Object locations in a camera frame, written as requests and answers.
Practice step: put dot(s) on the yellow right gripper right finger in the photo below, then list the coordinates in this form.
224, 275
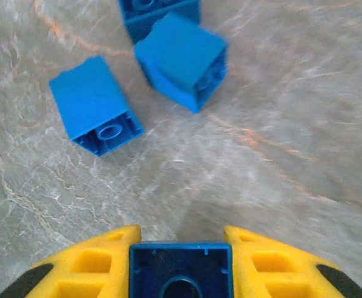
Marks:
277, 270

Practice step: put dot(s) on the blue lego brick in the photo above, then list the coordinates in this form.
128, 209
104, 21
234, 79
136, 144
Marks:
180, 59
143, 21
87, 99
180, 264

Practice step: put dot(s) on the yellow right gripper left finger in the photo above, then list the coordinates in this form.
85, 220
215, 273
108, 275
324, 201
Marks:
84, 270

